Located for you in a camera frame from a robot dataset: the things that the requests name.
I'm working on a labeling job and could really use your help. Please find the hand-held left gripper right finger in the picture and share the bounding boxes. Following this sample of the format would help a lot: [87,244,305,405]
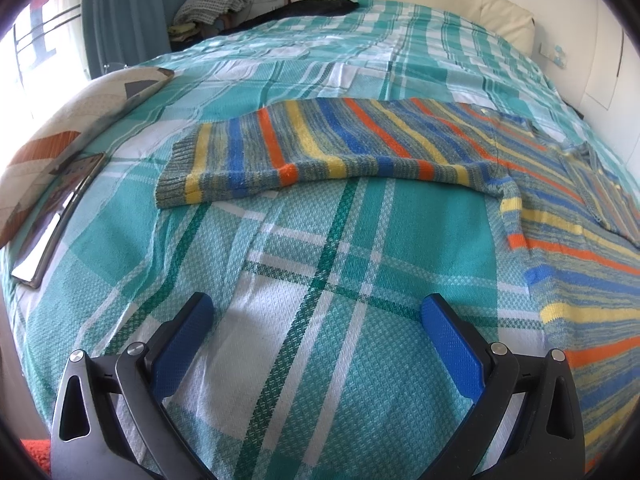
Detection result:
[421,294,586,480]

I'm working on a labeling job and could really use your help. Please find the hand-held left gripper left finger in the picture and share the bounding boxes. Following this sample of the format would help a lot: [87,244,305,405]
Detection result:
[50,291,216,480]

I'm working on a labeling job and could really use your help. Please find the striped knit sweater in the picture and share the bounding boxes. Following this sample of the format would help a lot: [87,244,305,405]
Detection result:
[155,97,640,473]

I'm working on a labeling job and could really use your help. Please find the teal plaid bedspread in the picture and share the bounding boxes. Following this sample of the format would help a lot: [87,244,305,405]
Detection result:
[0,0,640,480]

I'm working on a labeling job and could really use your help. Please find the smartphone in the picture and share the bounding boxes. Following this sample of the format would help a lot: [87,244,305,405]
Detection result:
[10,152,108,289]

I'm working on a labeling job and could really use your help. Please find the person's red fleece clothing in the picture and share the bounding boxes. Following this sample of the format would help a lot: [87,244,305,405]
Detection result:
[20,437,53,480]

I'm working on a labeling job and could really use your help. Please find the patterned pillow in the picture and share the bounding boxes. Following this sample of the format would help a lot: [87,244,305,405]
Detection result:
[0,66,175,248]

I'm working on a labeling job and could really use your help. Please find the white wardrobe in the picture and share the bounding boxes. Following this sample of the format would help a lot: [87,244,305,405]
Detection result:
[575,0,640,126]

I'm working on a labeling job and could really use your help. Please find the window with metal railing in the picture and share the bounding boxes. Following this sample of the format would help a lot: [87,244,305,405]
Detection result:
[0,0,86,111]

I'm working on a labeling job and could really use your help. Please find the teal curtain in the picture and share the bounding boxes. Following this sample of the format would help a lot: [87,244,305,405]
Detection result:
[80,0,218,78]

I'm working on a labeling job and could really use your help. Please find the red hanging cloth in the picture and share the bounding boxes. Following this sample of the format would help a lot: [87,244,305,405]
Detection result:
[29,0,62,67]

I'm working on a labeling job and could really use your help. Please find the black garment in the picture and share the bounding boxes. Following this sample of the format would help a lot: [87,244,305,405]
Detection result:
[220,0,360,36]

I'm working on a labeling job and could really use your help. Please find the wall socket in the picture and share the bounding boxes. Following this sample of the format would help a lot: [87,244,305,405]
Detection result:
[539,45,571,68]

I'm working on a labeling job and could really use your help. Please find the long black wardrobe handle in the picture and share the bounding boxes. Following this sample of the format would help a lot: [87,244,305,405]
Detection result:
[611,29,627,108]

